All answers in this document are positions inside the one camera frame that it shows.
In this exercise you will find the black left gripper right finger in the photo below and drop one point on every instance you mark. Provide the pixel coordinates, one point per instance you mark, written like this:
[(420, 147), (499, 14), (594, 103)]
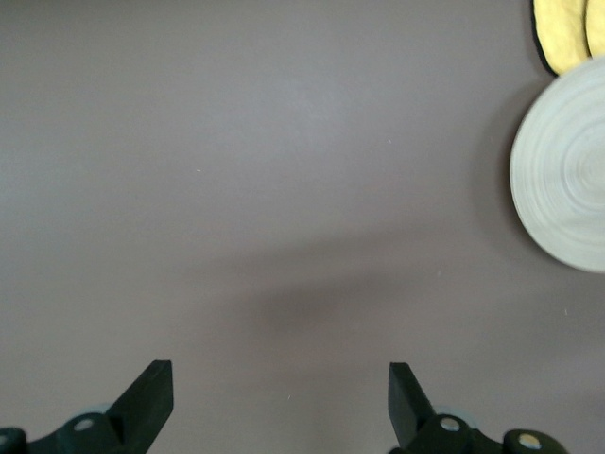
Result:
[(411, 406)]

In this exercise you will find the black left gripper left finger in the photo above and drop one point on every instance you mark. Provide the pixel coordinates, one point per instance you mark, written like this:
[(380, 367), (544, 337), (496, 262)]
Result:
[(137, 411)]

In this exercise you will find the table cover sheet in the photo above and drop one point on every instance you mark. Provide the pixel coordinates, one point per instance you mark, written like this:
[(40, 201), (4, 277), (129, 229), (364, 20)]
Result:
[(142, 142)]

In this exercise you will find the round pale wooden plate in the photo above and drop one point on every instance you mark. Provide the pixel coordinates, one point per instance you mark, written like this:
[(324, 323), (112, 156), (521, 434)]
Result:
[(562, 165)]

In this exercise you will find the yellow quilted oven mitt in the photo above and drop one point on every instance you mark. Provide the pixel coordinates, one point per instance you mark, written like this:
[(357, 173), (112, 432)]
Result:
[(560, 33), (598, 28)]

